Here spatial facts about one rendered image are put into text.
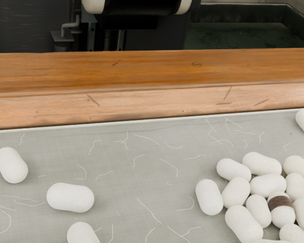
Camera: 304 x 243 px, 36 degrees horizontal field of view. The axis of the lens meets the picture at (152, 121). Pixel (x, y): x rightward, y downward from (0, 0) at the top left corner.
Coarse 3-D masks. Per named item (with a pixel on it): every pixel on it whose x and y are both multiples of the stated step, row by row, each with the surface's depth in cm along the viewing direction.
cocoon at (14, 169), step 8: (0, 152) 39; (8, 152) 39; (16, 152) 39; (0, 160) 38; (8, 160) 38; (16, 160) 38; (0, 168) 38; (8, 168) 38; (16, 168) 38; (24, 168) 38; (8, 176) 38; (16, 176) 38; (24, 176) 38
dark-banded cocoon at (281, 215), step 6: (276, 192) 40; (282, 192) 40; (270, 198) 40; (276, 210) 38; (282, 210) 38; (288, 210) 38; (276, 216) 38; (282, 216) 38; (288, 216) 38; (294, 216) 38; (276, 222) 38; (282, 222) 38; (288, 222) 38
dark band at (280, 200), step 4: (276, 196) 39; (280, 196) 39; (284, 196) 39; (272, 200) 39; (276, 200) 39; (280, 200) 39; (284, 200) 39; (288, 200) 39; (268, 204) 40; (272, 204) 39; (276, 204) 39; (280, 204) 39; (284, 204) 39; (288, 204) 39; (292, 204) 39; (272, 208) 39
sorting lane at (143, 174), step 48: (0, 144) 43; (48, 144) 44; (96, 144) 45; (144, 144) 46; (192, 144) 47; (240, 144) 48; (288, 144) 50; (0, 192) 38; (96, 192) 39; (144, 192) 40; (192, 192) 41; (0, 240) 34; (48, 240) 35; (144, 240) 36; (192, 240) 37
